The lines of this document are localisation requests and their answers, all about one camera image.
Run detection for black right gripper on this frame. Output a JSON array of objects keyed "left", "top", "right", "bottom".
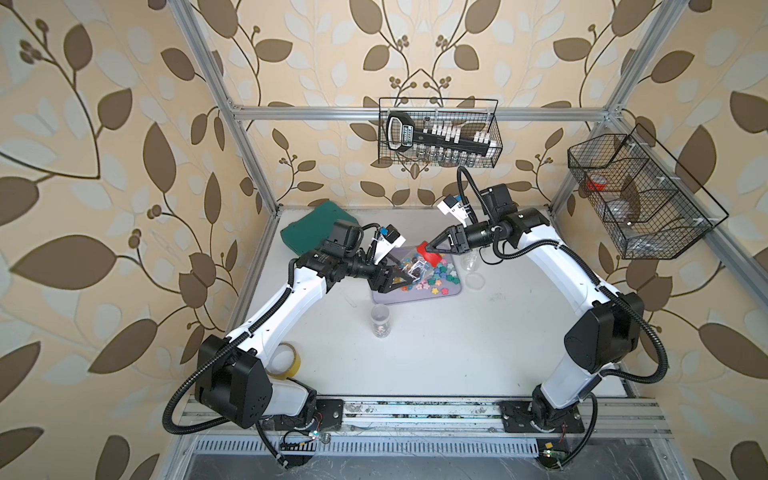
[{"left": 425, "top": 220, "right": 498, "bottom": 256}]

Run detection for clear jar of star candies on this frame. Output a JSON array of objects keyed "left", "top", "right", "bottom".
[{"left": 461, "top": 250, "right": 482, "bottom": 272}]

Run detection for clear jar lid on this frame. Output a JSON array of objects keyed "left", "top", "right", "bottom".
[{"left": 465, "top": 273, "right": 486, "bottom": 291}]

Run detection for red lidded clear jar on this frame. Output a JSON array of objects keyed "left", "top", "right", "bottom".
[{"left": 400, "top": 248, "right": 434, "bottom": 284}]

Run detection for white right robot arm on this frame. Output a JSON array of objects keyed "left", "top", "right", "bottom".
[{"left": 425, "top": 208, "right": 669, "bottom": 432}]

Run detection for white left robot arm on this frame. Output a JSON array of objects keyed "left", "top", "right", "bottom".
[{"left": 162, "top": 249, "right": 415, "bottom": 435}]

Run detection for pile of star candies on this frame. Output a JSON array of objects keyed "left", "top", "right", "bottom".
[{"left": 406, "top": 256, "right": 462, "bottom": 299}]

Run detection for red lidded jar in basket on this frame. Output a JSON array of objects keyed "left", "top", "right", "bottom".
[{"left": 585, "top": 173, "right": 608, "bottom": 192}]

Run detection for lilac plastic tray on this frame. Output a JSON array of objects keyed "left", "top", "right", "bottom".
[{"left": 372, "top": 241, "right": 462, "bottom": 305}]

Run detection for green plastic block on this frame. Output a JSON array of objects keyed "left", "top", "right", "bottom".
[{"left": 280, "top": 200, "right": 359, "bottom": 256}]

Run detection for black socket set holder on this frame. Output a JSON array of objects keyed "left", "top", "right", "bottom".
[{"left": 378, "top": 110, "right": 503, "bottom": 158}]

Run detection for yellow tape roll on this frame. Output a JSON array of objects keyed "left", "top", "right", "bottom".
[{"left": 266, "top": 343, "right": 301, "bottom": 380}]

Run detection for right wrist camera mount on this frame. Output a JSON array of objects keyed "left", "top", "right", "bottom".
[{"left": 436, "top": 183, "right": 518, "bottom": 229}]

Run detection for black wire basket back wall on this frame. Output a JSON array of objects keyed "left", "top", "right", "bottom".
[{"left": 377, "top": 96, "right": 503, "bottom": 169}]

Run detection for black wire basket wall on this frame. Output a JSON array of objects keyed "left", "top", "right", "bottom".
[
  {"left": 568, "top": 123, "right": 729, "bottom": 260},
  {"left": 377, "top": 96, "right": 503, "bottom": 169}
]

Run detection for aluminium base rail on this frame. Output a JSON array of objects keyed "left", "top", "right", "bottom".
[{"left": 173, "top": 395, "right": 673, "bottom": 460}]

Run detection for black wire basket right wall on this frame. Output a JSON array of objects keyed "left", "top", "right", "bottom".
[{"left": 568, "top": 123, "right": 729, "bottom": 260}]

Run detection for aluminium frame post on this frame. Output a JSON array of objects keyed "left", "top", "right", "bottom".
[{"left": 548, "top": 0, "right": 691, "bottom": 217}]

